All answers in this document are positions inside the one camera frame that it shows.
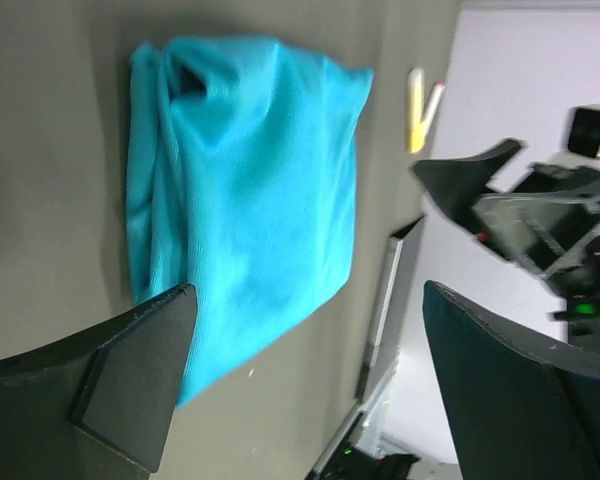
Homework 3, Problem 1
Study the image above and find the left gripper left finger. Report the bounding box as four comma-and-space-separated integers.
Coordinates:
0, 284, 197, 479

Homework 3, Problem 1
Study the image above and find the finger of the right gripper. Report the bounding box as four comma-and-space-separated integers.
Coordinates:
412, 139, 524, 230

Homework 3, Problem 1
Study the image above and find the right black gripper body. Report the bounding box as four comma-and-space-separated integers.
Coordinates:
471, 167, 600, 354

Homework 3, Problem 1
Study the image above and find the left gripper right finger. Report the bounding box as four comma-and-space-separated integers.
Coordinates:
422, 281, 600, 479

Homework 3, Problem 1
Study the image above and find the teal t shirt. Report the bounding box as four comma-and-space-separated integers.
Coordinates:
126, 35, 374, 404

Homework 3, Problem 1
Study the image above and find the black board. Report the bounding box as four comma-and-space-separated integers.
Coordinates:
356, 216, 425, 404

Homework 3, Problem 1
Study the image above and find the pink white marker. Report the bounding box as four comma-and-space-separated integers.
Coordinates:
423, 83, 446, 144

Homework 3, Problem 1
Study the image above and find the yellow highlighter marker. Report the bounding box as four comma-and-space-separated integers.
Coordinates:
407, 68, 425, 154

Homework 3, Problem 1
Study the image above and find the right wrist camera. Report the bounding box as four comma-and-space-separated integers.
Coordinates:
565, 104, 600, 159

